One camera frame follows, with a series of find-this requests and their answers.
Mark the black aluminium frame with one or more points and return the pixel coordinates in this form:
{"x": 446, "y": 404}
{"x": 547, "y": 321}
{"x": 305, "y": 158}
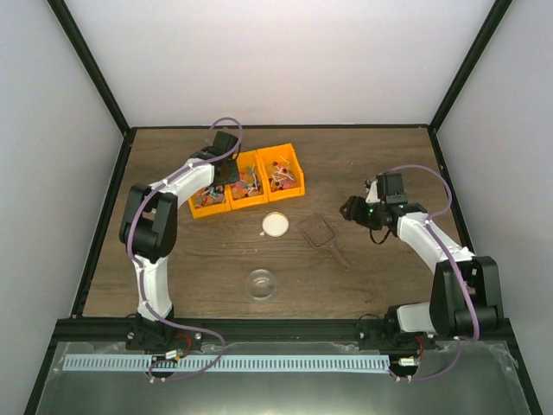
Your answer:
{"x": 79, "y": 328}

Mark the brown plastic scoop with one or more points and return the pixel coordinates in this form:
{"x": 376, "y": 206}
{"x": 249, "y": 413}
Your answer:
{"x": 319, "y": 234}

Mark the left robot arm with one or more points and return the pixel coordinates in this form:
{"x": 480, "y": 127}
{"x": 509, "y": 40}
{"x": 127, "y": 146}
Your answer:
{"x": 150, "y": 222}

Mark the clear plastic jar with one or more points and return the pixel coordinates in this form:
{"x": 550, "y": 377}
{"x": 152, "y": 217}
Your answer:
{"x": 261, "y": 285}

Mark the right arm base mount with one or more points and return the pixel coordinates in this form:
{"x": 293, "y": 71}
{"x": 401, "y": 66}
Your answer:
{"x": 383, "y": 334}

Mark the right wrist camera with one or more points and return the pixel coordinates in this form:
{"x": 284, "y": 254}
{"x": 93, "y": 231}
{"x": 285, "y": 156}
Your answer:
{"x": 372, "y": 191}

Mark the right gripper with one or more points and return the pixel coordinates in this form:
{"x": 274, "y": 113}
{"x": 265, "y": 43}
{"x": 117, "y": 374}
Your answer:
{"x": 353, "y": 212}

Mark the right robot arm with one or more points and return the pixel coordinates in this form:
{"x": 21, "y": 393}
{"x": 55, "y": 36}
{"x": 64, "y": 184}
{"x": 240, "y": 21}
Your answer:
{"x": 465, "y": 299}

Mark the orange bin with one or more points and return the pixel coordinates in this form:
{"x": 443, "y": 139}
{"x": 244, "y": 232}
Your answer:
{"x": 249, "y": 190}
{"x": 282, "y": 174}
{"x": 209, "y": 201}

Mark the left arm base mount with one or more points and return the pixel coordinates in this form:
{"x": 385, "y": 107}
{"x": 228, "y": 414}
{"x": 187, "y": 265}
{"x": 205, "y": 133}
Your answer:
{"x": 158, "y": 337}

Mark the gold jar lid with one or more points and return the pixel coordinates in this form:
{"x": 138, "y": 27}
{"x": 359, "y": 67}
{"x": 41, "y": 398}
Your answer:
{"x": 275, "y": 224}

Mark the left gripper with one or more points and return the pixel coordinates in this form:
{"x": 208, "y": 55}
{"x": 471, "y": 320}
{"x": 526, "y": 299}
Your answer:
{"x": 234, "y": 175}

